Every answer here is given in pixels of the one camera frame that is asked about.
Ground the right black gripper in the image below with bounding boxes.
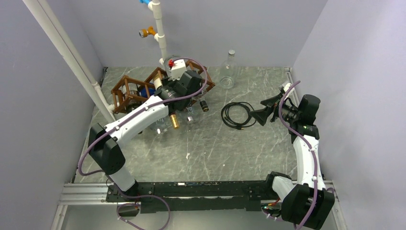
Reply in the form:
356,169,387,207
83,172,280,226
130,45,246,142
249,92,300,126

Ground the clear glass bottle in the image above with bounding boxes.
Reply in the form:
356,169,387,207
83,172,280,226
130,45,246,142
163,55,179,77
219,49,237,89

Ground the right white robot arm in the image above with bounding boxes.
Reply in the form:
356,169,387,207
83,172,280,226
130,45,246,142
249,93,335,230

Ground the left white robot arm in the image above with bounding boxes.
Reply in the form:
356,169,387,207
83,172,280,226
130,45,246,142
97,67,296,201

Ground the clear bottle black cap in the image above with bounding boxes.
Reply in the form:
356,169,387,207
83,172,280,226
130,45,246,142
195,95,209,113

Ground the dark bottle gold foil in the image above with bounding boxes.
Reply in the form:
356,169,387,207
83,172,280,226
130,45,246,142
169,113,180,129

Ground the blue labelled clear bottle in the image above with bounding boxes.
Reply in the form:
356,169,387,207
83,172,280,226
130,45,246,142
139,85,195,136

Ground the brown wooden wine rack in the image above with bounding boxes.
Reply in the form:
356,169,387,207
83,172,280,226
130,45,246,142
111,59,216,114

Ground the orange pipe fitting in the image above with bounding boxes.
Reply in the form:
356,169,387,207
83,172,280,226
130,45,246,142
139,26,157,38

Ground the white pvc pipe stand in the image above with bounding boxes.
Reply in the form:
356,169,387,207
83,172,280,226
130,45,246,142
139,0,168,66

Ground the white diagonal pole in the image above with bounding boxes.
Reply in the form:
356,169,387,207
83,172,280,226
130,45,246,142
24,0,115,123

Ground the coiled black cable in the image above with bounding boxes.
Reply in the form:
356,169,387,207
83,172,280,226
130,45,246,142
220,101,257,130

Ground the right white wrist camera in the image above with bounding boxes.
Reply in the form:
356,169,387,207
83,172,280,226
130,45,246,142
281,82,292,93

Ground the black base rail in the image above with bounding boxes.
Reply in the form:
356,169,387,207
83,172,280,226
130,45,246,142
106,180,278,214

